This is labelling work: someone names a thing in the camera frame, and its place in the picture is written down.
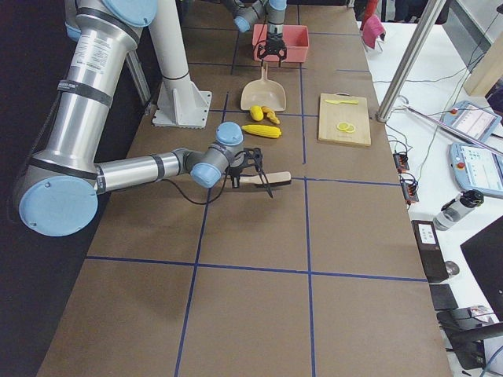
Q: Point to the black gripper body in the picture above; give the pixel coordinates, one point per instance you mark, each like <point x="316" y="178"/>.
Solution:
<point x="235" y="173"/>
<point x="273" y="40"/>

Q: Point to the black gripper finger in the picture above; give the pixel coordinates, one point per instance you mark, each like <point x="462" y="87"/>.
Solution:
<point x="262" y="176"/>
<point x="235" y="181"/>
<point x="281" y="57"/>
<point x="261" y="52"/>

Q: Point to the wooden hand brush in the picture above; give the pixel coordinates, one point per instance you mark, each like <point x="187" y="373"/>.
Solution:
<point x="275" y="179"/>

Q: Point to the yellow toy corn cob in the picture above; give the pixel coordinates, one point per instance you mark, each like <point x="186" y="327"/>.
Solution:
<point x="273" y="132"/>

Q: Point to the yellow toy lemon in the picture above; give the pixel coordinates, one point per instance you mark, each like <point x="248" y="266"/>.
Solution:
<point x="256" y="113"/>

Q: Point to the beige plastic dustpan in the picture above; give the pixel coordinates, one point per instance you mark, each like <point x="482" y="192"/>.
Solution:
<point x="263" y="92"/>

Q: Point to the orange toy ginger root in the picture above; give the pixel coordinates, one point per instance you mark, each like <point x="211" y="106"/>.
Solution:
<point x="270" y="115"/>

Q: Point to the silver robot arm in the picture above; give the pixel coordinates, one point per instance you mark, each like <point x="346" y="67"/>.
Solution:
<point x="57" y="194"/>
<point x="273" y="12"/>

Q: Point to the pink plastic bin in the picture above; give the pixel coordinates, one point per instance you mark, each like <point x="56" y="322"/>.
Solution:
<point x="296" y="38"/>

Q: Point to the yellow plastic knife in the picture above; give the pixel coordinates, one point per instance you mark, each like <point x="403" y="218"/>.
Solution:
<point x="331" y="101"/>

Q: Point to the wooden cutting board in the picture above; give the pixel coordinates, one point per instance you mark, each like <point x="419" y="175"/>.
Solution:
<point x="332" y="114"/>

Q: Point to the red cloth on stand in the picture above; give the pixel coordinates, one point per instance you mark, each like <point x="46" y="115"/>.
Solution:
<point x="372" y="30"/>

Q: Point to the lower lemon slice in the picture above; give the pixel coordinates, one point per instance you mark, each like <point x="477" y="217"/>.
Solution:
<point x="350" y="129"/>

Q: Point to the upper orange connector block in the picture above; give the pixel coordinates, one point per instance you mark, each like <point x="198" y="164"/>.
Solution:
<point x="401" y="161"/>

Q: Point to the orange connector block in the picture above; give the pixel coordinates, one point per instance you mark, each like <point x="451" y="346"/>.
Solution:
<point x="401" y="161"/>
<point x="409" y="190"/>

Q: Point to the metal rod with stand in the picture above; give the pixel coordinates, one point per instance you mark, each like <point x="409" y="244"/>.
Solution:
<point x="455" y="132"/>

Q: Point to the lower orange connector block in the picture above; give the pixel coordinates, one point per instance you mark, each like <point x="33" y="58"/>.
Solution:
<point x="409" y="190"/>

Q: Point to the black box with label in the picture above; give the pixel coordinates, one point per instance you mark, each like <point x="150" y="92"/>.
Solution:
<point x="429" y="251"/>

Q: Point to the far teach pendant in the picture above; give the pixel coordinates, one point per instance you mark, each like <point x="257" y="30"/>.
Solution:
<point x="472" y="119"/>

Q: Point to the teach pendant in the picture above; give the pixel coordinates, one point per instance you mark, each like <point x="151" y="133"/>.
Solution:
<point x="476" y="168"/>
<point x="472" y="119"/>

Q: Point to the clear water bottle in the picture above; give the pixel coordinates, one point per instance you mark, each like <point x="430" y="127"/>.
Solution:
<point x="459" y="207"/>

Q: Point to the near teach pendant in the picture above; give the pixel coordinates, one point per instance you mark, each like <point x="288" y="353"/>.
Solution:
<point x="476" y="168"/>

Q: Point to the black monitor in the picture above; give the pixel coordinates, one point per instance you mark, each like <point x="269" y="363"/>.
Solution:
<point x="483" y="254"/>

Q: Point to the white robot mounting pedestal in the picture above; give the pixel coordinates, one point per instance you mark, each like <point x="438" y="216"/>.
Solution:
<point x="180" y="103"/>

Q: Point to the aluminium frame post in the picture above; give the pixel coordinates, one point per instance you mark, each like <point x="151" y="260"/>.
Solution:
<point x="429" y="16"/>

